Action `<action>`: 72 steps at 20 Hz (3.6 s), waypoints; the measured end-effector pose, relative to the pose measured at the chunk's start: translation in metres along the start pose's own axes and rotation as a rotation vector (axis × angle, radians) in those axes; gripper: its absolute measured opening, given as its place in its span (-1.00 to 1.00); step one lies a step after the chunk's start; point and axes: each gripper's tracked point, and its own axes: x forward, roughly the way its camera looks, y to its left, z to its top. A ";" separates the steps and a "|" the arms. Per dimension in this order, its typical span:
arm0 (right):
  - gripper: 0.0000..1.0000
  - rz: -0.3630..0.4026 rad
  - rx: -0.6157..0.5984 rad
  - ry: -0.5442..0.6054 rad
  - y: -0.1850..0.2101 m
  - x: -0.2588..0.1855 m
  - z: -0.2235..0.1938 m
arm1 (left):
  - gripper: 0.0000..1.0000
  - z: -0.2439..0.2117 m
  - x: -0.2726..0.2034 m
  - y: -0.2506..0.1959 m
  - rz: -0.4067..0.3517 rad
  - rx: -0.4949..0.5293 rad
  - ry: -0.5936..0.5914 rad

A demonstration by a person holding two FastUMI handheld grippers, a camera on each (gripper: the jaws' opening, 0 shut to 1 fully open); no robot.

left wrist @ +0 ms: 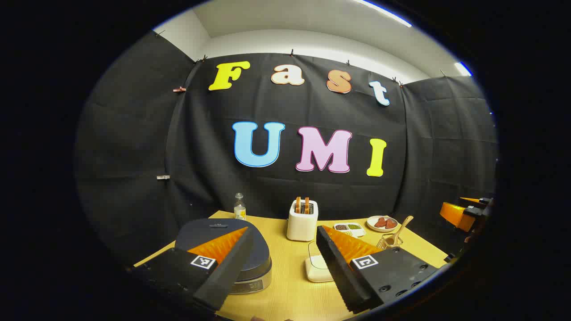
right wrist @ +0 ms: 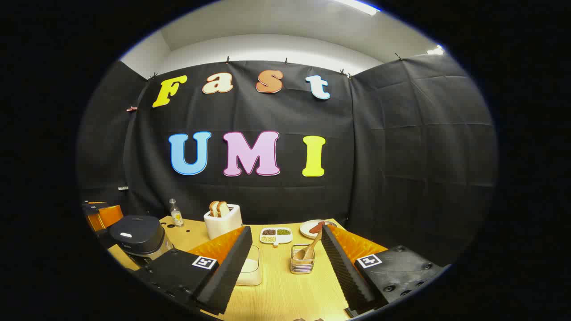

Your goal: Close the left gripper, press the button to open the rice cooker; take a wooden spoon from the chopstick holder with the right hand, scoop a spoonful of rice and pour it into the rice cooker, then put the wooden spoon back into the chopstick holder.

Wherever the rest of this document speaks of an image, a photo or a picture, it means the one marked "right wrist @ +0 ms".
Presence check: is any black and silver rice cooker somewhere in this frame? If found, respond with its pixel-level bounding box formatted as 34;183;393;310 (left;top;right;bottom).
108;215;174;268

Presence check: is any black backdrop cloth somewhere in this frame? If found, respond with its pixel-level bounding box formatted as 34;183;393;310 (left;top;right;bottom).
77;54;498;268

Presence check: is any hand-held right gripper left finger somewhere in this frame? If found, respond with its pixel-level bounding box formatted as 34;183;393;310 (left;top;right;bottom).
134;225;253;316

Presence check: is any metal wire chopstick holder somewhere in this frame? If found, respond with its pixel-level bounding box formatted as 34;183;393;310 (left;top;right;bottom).
290;244;316;275

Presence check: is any white toaster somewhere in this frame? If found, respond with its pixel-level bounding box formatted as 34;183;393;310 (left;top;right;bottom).
204;204;243;240

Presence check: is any small clear bottle yellow label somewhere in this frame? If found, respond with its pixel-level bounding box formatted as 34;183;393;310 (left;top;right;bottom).
169;198;184;227

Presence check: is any wooden spoon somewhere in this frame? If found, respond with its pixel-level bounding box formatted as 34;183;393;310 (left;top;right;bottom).
294;230;323;260

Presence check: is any white round plate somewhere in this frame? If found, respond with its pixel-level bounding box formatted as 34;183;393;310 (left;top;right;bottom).
299;219;337;239

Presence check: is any white divided dish of beans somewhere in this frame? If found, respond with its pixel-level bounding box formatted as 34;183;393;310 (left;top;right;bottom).
260;227;293;247

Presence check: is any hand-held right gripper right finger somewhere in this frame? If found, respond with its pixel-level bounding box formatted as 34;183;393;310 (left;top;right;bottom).
321;224;447;318

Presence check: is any ceiling light strip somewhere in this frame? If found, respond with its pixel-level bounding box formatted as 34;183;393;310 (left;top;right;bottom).
335;0;381;16

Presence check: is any clear box of white rice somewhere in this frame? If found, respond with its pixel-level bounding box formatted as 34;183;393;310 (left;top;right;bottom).
235;244;263;286

